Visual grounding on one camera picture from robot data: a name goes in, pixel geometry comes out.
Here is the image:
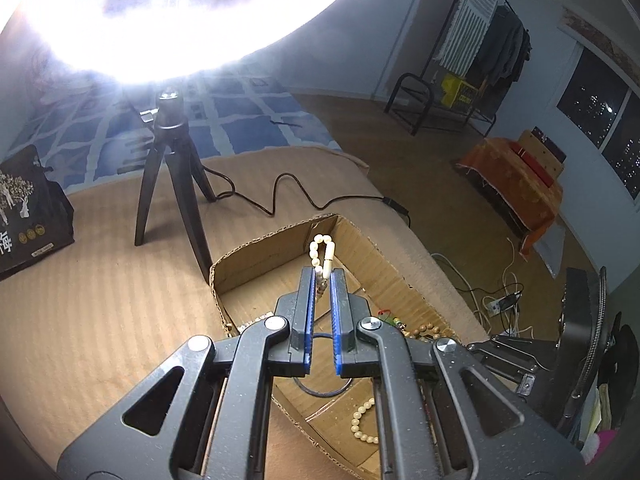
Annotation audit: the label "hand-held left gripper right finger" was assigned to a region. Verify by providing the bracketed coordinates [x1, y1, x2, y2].
[330, 268, 586, 480]

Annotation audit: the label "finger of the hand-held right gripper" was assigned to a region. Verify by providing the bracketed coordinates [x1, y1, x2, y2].
[467, 336, 560, 361]
[480, 355, 553, 397]

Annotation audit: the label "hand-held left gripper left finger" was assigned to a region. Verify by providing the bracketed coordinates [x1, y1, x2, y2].
[57, 267, 318, 480]

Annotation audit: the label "small white bead string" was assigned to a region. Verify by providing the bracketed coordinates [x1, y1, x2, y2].
[309, 234, 335, 295]

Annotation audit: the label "cardboard box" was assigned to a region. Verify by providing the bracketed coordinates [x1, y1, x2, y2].
[209, 213, 488, 480]

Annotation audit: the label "dark thin bangle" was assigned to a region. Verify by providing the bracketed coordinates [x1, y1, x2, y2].
[292, 332, 352, 399]

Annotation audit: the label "light brown bead bracelet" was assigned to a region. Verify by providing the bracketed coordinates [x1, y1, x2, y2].
[402, 324, 453, 344]

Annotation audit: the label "cream large bead bracelet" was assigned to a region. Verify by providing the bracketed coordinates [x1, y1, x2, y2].
[350, 397, 377, 444]

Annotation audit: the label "white power strip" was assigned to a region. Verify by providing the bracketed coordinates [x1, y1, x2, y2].
[482, 295, 523, 317]

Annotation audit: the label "pile of colourful clothes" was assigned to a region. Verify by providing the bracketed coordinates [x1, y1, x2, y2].
[580, 380, 627, 461]

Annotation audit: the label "orange covered low table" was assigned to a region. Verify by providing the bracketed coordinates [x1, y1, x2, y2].
[457, 137, 563, 257]

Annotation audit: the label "red long box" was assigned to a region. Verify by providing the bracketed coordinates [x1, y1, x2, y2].
[520, 147, 556, 184]

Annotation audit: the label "blue patterned bedsheet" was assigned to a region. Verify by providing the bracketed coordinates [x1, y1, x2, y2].
[10, 72, 346, 196]

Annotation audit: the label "wooden box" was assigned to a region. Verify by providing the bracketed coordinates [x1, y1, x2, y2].
[517, 129, 567, 181]

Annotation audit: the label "black tripod stand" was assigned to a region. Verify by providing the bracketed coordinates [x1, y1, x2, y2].
[134, 85, 218, 275]

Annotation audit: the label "black metal low shelf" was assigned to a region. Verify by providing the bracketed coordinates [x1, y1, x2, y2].
[384, 74, 437, 136]

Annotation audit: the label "dark window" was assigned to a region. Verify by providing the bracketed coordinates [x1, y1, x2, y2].
[555, 42, 640, 187]

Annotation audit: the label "yellow box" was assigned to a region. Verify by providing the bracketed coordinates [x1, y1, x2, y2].
[440, 74, 478, 110]

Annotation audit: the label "black snack bag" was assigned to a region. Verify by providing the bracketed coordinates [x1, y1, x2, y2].
[0, 145, 76, 282]

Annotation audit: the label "hanging dark clothes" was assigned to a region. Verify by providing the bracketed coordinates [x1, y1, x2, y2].
[472, 7, 531, 88]

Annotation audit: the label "patterned window valance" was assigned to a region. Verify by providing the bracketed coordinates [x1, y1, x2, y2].
[562, 5, 640, 63]

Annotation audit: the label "striped white towel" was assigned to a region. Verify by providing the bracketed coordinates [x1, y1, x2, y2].
[440, 0, 501, 73]

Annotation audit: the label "black clothes rack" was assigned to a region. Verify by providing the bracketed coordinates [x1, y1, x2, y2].
[425, 0, 531, 126]

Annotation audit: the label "white cables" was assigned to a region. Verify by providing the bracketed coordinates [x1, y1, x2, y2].
[430, 237, 536, 337]

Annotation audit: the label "black power cable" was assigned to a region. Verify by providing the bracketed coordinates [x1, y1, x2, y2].
[200, 169, 408, 226]

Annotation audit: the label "white ring light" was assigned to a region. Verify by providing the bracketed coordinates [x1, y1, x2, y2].
[0, 0, 373, 86]

